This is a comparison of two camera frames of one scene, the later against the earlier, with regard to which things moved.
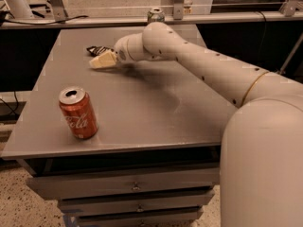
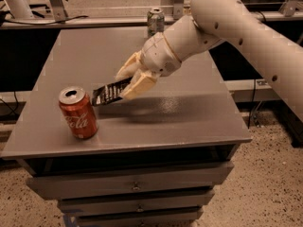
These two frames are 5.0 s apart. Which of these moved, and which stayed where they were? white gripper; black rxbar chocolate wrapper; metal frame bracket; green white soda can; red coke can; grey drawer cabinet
Moved: white gripper; black rxbar chocolate wrapper
Stayed: grey drawer cabinet; green white soda can; metal frame bracket; red coke can
